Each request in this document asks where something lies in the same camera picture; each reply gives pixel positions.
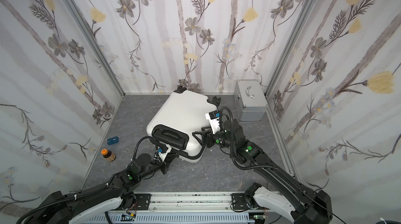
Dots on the blue pill box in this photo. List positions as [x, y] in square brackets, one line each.
[112, 140]

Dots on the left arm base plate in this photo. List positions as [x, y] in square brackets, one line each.
[137, 202]

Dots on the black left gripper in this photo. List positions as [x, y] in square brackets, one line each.
[167, 158]

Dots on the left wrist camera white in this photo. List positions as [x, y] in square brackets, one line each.
[162, 152]

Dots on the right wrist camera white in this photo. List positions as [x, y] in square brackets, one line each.
[214, 120]

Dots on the white slotted cable duct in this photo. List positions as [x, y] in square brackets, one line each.
[171, 218]

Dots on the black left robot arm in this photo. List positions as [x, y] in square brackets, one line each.
[61, 209]

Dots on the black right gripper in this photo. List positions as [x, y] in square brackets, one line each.
[208, 137]

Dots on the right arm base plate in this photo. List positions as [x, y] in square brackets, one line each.
[243, 202]

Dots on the white hard-shell suitcase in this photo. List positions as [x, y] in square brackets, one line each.
[182, 114]

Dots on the orange-capped amber bottle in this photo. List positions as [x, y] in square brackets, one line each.
[108, 155]

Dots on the silver aluminium case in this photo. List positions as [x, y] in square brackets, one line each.
[250, 100]

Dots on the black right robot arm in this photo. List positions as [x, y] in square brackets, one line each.
[293, 200]

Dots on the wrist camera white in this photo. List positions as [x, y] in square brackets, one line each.
[162, 152]
[214, 120]

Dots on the aluminium mounting rail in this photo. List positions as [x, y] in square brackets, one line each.
[189, 201]

